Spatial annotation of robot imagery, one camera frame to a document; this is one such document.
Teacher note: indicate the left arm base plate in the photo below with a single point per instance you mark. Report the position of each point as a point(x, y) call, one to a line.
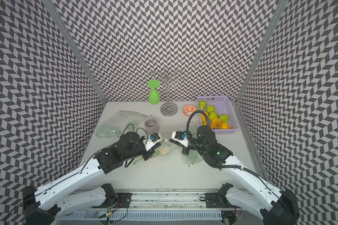
point(120, 200)

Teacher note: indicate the zip bag with orange fruit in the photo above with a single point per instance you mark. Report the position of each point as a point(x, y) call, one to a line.
point(193, 157)

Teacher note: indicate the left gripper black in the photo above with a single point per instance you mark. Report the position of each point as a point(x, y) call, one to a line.
point(149, 153)

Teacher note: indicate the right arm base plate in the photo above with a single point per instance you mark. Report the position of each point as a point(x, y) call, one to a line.
point(216, 201)

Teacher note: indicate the lilac mug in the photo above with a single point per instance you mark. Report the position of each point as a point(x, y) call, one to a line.
point(151, 125)

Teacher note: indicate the zip bag with beige fruit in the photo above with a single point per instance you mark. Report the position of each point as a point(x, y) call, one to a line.
point(166, 148)

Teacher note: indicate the zip bag with green pears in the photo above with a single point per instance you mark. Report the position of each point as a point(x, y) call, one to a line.
point(120, 123)

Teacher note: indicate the chrome mug tree stand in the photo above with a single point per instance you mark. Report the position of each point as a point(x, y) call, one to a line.
point(166, 77)

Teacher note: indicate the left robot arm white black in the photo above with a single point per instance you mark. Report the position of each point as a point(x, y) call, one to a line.
point(44, 204)

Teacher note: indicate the orange patterned small bowl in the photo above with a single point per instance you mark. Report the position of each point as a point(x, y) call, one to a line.
point(188, 110)

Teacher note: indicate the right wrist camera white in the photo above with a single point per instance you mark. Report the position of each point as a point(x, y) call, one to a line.
point(179, 138)

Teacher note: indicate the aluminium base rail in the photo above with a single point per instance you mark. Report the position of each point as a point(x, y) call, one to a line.
point(158, 206)

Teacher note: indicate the green pear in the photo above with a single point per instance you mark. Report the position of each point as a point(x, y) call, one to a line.
point(212, 115)
point(224, 117)
point(210, 109)
point(202, 104)

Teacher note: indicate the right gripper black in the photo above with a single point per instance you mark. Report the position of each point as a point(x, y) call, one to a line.
point(185, 150)

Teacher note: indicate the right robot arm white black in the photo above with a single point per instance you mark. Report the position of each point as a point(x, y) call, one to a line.
point(264, 200)

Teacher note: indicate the purple plastic basket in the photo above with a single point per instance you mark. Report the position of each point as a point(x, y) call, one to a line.
point(223, 106)

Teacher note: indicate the green plastic goblet upside down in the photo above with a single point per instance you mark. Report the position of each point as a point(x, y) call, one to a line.
point(154, 96)

